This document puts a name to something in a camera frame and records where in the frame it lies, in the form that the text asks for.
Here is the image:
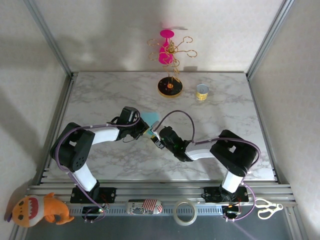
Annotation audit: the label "clear tape roll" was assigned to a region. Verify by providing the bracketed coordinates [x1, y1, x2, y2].
[173, 199, 198, 227]

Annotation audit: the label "aluminium frame post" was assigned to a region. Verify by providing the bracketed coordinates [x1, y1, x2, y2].
[246, 0, 296, 78]
[23, 0, 76, 78]

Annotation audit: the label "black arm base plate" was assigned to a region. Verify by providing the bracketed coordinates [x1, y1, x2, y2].
[69, 186, 118, 204]
[202, 186, 250, 203]

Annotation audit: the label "grey perforated cable duct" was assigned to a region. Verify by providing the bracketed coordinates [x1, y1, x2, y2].
[67, 204, 226, 216]

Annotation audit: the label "striped pouch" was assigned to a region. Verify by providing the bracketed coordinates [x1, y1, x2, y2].
[124, 198, 164, 216]

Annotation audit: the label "orange plush shark toy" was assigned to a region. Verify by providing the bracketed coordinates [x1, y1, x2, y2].
[4, 191, 75, 228]

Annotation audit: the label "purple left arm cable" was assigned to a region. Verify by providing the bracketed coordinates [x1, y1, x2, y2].
[51, 106, 142, 223]

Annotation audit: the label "aluminium frame rail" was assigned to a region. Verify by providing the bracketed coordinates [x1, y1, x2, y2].
[24, 181, 300, 208]

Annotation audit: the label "light blue paper sheet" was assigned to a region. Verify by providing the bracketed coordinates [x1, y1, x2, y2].
[141, 111, 161, 136]

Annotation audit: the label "yellow tin can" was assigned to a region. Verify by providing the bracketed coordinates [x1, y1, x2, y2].
[195, 83, 210, 102]

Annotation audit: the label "aluminium side rail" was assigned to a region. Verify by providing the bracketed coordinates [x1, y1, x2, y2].
[37, 72, 77, 186]
[246, 72, 292, 186]

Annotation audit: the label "pink plastic wine glass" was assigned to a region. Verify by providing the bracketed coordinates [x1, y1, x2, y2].
[158, 29, 176, 65]

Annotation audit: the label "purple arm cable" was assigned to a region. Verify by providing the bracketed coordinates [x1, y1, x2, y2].
[151, 109, 262, 222]
[51, 106, 142, 223]

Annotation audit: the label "gold wire glass rack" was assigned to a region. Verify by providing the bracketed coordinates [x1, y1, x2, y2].
[146, 36, 198, 98]

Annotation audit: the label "black controller box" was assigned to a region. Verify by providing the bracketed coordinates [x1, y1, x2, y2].
[82, 206, 106, 216]
[222, 205, 242, 218]

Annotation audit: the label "white scissors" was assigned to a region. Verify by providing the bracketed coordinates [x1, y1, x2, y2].
[254, 198, 285, 221]

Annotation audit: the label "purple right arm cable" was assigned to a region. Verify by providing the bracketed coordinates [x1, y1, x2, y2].
[151, 109, 262, 222]

